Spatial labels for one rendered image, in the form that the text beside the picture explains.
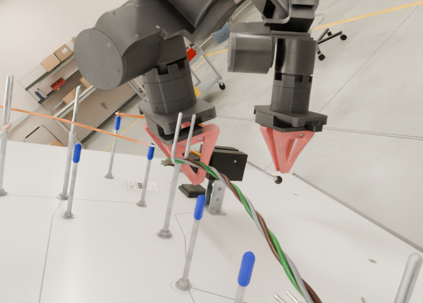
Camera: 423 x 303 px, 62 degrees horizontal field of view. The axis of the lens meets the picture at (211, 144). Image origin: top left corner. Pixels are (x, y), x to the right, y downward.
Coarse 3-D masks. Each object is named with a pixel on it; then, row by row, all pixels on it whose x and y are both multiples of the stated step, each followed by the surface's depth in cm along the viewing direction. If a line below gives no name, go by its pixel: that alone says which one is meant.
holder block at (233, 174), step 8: (216, 152) 47; (224, 152) 48; (232, 152) 49; (240, 152) 50; (216, 160) 48; (224, 160) 48; (232, 160) 49; (240, 160) 50; (216, 168) 48; (224, 168) 49; (232, 168) 49; (240, 168) 50; (208, 176) 48; (232, 176) 50; (240, 176) 50
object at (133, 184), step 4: (128, 180) 57; (132, 180) 57; (136, 180) 57; (140, 180) 58; (128, 184) 55; (132, 184) 55; (136, 184) 55; (140, 184) 56; (148, 184) 57; (152, 184) 57; (156, 184) 57; (128, 188) 53; (132, 188) 53; (136, 188) 54; (140, 188) 54; (148, 188) 55; (152, 188) 55; (156, 188) 55
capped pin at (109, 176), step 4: (116, 120) 54; (116, 124) 54; (116, 128) 54; (116, 132) 55; (112, 148) 55; (112, 152) 55; (112, 156) 55; (112, 160) 55; (112, 164) 56; (108, 172) 56; (104, 176) 56; (108, 176) 56; (112, 176) 56
